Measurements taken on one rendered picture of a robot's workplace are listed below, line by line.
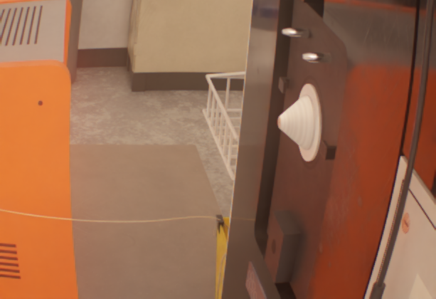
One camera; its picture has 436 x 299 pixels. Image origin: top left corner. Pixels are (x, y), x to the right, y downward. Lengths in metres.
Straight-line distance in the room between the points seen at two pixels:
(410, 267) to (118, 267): 0.95
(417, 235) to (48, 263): 0.75
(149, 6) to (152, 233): 2.42
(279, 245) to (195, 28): 3.18
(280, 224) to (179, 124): 2.95
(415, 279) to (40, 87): 0.66
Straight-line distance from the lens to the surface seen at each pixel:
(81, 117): 3.70
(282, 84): 0.75
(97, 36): 4.23
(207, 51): 3.93
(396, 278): 0.50
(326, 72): 0.66
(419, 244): 0.46
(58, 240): 1.12
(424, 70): 0.43
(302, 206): 0.72
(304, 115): 0.69
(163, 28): 3.86
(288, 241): 0.73
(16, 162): 1.06
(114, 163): 1.71
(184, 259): 1.42
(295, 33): 0.70
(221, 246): 1.09
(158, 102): 3.87
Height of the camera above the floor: 1.48
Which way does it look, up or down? 24 degrees down
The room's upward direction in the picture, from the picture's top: 6 degrees clockwise
